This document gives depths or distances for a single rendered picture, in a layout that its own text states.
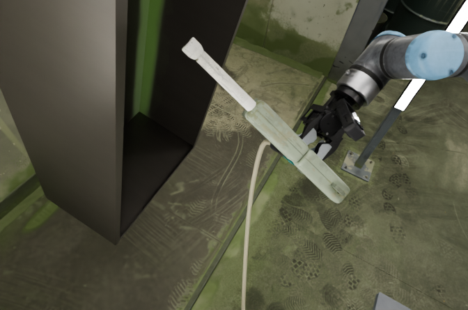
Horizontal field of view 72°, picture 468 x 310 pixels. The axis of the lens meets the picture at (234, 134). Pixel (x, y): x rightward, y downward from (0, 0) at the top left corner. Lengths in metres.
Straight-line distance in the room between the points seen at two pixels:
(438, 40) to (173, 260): 1.54
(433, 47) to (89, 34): 0.60
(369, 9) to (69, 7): 2.35
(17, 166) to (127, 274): 0.83
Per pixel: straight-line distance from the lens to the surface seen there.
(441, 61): 0.72
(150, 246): 1.88
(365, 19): 2.73
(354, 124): 0.69
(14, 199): 2.13
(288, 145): 0.67
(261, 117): 0.63
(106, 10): 0.50
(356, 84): 0.78
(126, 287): 1.83
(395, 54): 0.75
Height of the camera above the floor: 1.77
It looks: 49 degrees down
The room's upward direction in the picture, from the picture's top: 9 degrees clockwise
